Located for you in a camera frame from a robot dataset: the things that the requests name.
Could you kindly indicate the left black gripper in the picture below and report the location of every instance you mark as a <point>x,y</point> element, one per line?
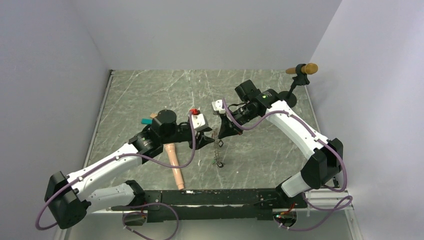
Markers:
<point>202,140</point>

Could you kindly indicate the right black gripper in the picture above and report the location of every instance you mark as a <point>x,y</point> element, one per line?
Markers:
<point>226,129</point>

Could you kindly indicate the metal disc with keyrings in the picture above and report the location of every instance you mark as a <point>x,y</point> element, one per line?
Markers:
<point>216,149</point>

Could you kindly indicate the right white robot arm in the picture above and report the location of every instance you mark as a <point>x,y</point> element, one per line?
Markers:
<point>324,156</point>

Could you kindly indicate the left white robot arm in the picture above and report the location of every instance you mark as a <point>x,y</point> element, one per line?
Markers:
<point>73,196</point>

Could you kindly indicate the teal block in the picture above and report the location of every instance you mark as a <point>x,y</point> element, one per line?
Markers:
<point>146,121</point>

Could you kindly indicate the black base beam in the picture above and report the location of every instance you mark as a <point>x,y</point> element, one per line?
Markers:
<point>214,204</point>

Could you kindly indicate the black microphone stand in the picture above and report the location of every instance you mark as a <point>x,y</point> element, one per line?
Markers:
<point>288,96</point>

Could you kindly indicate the gold microphone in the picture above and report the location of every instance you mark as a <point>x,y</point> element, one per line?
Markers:
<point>306,69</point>

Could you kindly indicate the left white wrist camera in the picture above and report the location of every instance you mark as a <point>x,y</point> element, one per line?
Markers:
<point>199,121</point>

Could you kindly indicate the aluminium frame rail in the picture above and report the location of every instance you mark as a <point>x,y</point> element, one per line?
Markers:
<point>60,234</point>

